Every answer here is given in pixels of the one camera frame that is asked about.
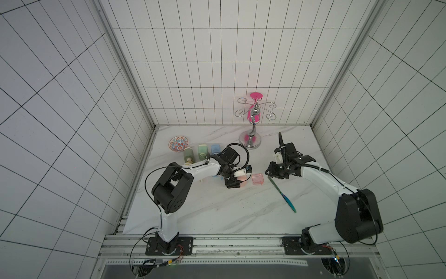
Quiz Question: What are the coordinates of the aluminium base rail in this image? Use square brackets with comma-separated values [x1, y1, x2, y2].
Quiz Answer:
[98, 235, 380, 266]

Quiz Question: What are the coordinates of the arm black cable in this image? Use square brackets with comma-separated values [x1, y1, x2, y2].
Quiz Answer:
[278, 131, 379, 276]
[128, 142, 251, 273]

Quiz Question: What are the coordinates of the chrome jewelry stand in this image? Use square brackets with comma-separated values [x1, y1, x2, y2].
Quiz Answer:
[235, 92, 276, 149]

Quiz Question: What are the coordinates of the pink wine glass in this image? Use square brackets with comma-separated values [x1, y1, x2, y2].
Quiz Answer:
[247, 93, 263, 125]

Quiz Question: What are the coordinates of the patterned ceramic bowl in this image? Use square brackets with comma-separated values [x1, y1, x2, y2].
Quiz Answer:
[168, 136, 189, 152]

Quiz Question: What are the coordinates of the clear pink tray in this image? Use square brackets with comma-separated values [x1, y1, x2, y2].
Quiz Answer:
[251, 173, 264, 185]

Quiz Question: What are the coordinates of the light green pencil sharpener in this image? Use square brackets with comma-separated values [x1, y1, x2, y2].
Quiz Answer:
[197, 144, 208, 162]

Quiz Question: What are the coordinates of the pink pencil sharpener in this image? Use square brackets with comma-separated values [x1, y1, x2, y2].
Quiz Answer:
[236, 174, 249, 183]

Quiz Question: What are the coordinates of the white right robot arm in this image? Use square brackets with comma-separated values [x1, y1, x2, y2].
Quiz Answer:
[266, 141, 384, 248]

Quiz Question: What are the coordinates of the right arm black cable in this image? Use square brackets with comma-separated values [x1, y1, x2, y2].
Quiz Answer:
[278, 131, 379, 276]

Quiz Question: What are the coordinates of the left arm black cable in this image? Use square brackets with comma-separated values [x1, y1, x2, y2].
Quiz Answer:
[128, 142, 251, 273]

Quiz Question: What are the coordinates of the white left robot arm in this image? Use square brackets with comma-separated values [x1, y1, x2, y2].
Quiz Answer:
[149, 143, 252, 246]

